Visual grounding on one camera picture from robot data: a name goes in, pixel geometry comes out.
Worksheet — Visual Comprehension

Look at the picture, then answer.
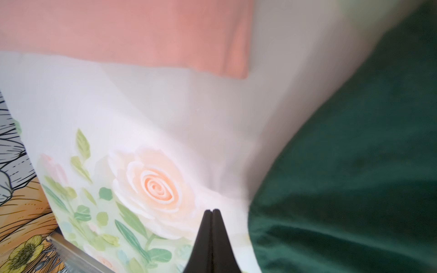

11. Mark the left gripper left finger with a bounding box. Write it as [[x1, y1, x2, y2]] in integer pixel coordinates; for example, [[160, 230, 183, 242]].
[[183, 210, 212, 273]]

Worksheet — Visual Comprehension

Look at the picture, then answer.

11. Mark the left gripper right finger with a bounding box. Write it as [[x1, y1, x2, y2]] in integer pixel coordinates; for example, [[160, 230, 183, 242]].
[[212, 209, 241, 273]]

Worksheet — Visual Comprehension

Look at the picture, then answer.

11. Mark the dark green t-shirt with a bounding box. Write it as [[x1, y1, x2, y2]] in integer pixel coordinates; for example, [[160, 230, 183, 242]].
[[248, 1, 437, 273]]

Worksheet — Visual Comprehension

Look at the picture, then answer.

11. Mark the folded peach t-shirt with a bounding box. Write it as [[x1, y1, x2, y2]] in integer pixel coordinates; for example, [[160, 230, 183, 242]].
[[1, 1, 254, 78]]

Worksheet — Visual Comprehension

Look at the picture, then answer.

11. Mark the left aluminium frame post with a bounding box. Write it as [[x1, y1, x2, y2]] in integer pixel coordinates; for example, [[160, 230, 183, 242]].
[[47, 228, 114, 273]]

